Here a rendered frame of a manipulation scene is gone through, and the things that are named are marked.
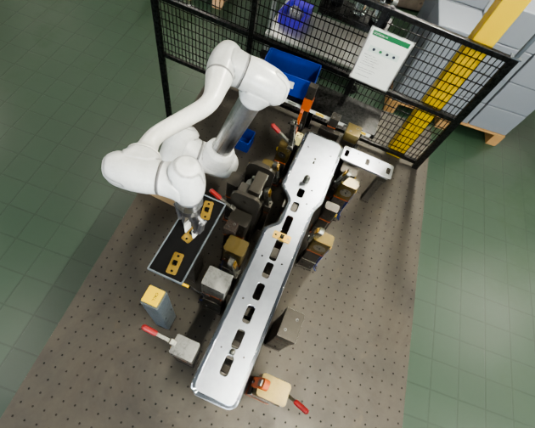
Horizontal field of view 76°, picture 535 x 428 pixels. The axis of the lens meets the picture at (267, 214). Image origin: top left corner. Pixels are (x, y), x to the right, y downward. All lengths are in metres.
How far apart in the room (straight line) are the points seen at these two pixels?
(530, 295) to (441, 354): 1.03
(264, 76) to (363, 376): 1.40
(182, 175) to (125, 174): 0.17
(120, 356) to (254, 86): 1.27
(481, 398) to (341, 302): 1.47
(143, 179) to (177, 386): 1.00
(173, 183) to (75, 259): 1.80
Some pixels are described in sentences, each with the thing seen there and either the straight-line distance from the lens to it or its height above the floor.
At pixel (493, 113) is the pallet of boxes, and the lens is 3.99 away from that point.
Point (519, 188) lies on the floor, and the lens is 4.13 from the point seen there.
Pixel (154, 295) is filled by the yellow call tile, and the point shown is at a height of 1.16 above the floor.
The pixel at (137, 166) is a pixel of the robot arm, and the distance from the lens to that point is 1.01.
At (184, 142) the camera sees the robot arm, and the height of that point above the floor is 1.00.
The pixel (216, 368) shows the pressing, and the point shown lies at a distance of 1.40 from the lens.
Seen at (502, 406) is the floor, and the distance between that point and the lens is 3.14.
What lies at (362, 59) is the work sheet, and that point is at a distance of 2.03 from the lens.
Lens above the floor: 2.39
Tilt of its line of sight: 61 degrees down
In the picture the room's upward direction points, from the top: 19 degrees clockwise
